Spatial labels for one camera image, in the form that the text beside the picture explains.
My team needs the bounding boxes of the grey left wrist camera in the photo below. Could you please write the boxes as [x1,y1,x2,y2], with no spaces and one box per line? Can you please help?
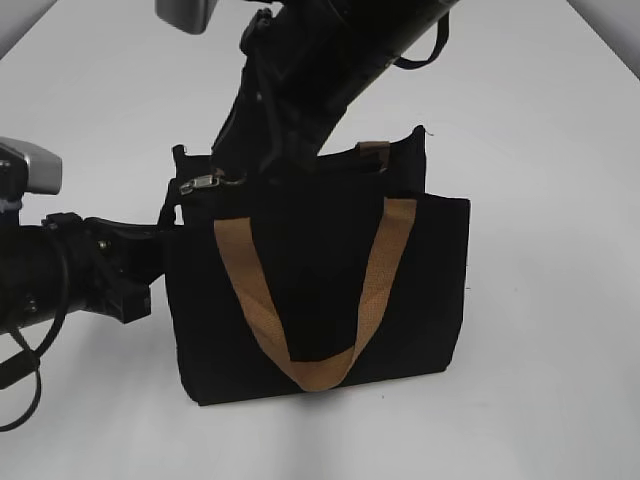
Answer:
[1,137,63,201]

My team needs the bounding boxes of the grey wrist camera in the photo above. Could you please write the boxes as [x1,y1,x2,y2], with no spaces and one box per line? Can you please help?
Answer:
[1,137,63,201]
[154,0,218,35]

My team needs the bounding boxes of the metal zipper pull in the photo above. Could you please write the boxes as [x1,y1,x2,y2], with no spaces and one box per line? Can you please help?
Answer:
[178,169,247,196]

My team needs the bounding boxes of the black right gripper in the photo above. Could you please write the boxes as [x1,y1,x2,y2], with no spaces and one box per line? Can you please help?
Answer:
[210,59,320,175]

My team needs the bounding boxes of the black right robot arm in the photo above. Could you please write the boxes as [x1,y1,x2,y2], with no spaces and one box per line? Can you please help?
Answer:
[210,1,455,177]

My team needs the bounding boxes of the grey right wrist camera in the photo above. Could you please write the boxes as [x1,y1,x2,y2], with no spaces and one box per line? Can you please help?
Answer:
[154,0,218,35]

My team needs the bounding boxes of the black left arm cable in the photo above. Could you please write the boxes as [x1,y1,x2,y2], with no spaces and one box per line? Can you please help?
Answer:
[0,249,69,432]

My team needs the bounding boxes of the black tote bag tan handles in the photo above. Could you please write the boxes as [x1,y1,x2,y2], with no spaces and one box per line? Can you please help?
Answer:
[159,126,471,406]

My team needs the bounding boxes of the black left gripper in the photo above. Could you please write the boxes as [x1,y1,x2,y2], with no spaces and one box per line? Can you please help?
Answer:
[42,213,165,324]

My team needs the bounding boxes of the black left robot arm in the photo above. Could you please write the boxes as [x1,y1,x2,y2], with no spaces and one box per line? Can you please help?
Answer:
[1,213,165,327]

